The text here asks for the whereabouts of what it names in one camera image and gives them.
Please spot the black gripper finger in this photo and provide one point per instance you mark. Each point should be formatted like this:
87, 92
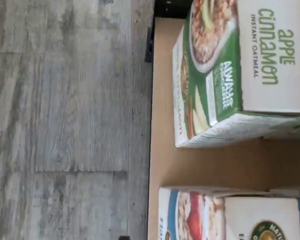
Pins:
124, 238

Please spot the blue white flax oatmeal box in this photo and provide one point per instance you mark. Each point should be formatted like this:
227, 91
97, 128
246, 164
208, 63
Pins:
190, 215

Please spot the wooden shelf board with boxes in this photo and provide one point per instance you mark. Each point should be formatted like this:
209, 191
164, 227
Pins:
202, 165

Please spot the green apple cinnamon oatmeal box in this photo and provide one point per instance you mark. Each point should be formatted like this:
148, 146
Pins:
215, 75

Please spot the black metal shelf frame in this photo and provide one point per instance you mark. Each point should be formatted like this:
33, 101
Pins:
150, 45

